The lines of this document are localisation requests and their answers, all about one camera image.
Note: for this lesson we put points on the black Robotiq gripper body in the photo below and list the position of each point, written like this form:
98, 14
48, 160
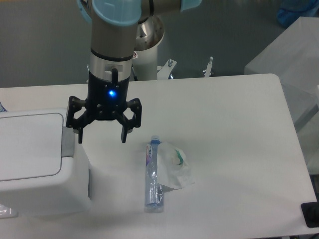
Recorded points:
106, 100

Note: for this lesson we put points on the white push-lid trash can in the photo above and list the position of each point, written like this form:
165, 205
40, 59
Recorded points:
43, 169

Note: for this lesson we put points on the silver blue-capped robot arm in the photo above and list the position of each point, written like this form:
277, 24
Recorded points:
113, 41

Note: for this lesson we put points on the white crumpled plastic bag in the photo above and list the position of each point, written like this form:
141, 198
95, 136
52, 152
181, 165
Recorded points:
173, 170

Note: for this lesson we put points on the clear plastic water bottle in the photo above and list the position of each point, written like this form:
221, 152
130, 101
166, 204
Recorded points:
154, 195

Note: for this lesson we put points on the blue patterned packet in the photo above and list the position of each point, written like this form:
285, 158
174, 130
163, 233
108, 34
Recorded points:
2, 109

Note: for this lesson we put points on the silver table clamp bolt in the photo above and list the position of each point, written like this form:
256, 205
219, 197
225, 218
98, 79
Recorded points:
208, 71

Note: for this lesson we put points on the crumpled clear plastic wrapper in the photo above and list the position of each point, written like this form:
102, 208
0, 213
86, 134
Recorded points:
6, 212

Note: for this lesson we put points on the white side cabinet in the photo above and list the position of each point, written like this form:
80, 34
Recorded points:
294, 58

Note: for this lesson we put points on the blue plastic bag background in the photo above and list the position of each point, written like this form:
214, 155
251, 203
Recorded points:
290, 10

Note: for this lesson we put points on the black device at table edge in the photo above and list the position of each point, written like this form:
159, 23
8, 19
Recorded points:
310, 212

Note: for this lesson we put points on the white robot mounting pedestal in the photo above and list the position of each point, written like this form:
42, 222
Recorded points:
145, 66

